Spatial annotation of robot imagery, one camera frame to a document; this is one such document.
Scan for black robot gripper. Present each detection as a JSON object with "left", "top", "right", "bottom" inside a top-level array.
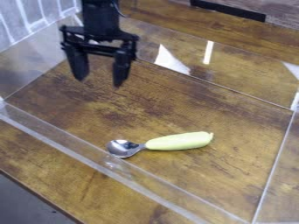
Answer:
[{"left": 61, "top": 0, "right": 139, "bottom": 88}]

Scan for black bar in background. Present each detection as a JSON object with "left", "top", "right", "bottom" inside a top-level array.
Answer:
[{"left": 190, "top": 0, "right": 267, "bottom": 22}]

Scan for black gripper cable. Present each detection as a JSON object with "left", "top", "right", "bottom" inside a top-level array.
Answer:
[{"left": 111, "top": 0, "right": 127, "bottom": 18}]

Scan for green handled metal spoon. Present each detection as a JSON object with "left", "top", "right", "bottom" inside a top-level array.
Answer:
[{"left": 107, "top": 131, "right": 214, "bottom": 158}]

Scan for clear acrylic enclosure walls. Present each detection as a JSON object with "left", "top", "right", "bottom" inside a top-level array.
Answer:
[{"left": 0, "top": 19, "right": 299, "bottom": 224}]

